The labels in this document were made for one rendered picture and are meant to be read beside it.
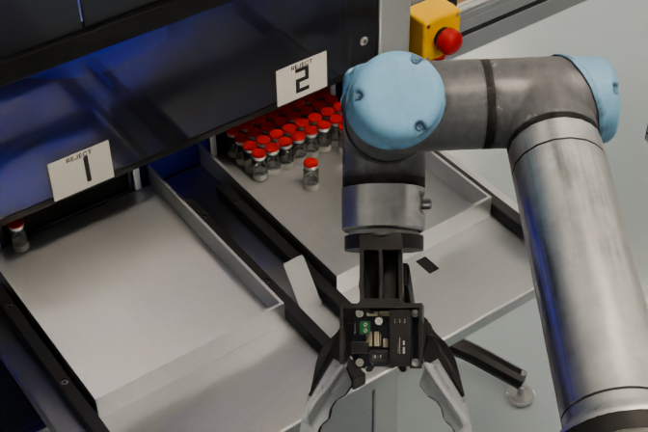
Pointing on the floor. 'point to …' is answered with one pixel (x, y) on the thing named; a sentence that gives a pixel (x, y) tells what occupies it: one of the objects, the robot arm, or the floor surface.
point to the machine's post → (398, 4)
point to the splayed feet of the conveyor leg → (500, 368)
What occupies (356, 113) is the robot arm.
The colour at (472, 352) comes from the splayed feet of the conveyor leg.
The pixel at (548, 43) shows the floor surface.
